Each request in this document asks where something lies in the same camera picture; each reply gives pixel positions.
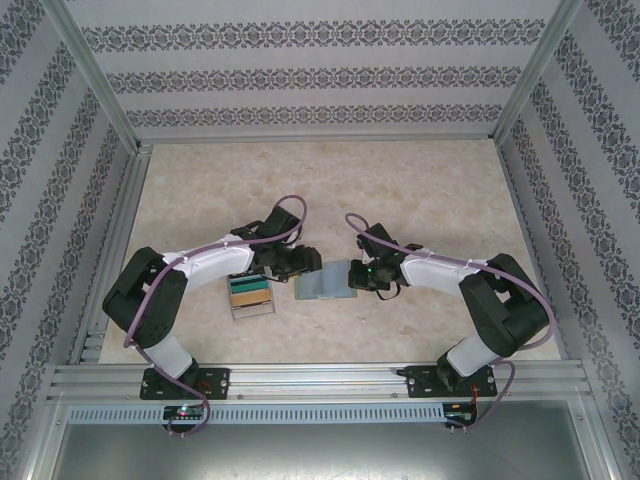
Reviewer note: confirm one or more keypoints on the teal credit card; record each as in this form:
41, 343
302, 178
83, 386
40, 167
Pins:
250, 285

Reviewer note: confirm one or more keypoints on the aluminium rear frame bar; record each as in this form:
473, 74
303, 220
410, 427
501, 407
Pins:
320, 140

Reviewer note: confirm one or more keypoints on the gold credit card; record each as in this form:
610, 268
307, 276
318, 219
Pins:
250, 299

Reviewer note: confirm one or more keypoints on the right aluminium frame post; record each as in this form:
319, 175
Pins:
534, 75

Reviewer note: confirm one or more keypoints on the aluminium frame post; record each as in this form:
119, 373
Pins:
102, 75
534, 75

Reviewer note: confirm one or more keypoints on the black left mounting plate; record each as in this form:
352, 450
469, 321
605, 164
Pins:
217, 384

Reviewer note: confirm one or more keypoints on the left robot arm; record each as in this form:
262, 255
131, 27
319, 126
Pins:
215, 265

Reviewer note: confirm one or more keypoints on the circuit board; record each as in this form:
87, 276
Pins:
460, 412
185, 412

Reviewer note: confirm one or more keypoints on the black mounting plate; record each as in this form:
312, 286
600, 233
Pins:
422, 382
217, 384

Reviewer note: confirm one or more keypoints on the left circuit board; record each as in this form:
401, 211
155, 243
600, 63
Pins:
185, 412

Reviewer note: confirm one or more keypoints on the clear acrylic card tray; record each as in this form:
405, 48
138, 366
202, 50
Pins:
252, 315

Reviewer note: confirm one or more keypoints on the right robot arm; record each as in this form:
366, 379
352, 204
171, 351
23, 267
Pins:
435, 267

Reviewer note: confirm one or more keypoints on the left aluminium frame post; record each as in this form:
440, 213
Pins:
102, 75

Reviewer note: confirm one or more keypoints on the grey-blue card holder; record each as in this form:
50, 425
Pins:
325, 285

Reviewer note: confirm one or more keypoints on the right circuit board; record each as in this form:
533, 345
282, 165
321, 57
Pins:
460, 412

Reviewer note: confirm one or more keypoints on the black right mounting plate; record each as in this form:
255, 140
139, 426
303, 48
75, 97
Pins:
422, 382

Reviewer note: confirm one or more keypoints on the grey metal panel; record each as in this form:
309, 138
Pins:
320, 452

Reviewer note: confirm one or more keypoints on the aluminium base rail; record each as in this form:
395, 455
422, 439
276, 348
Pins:
320, 382

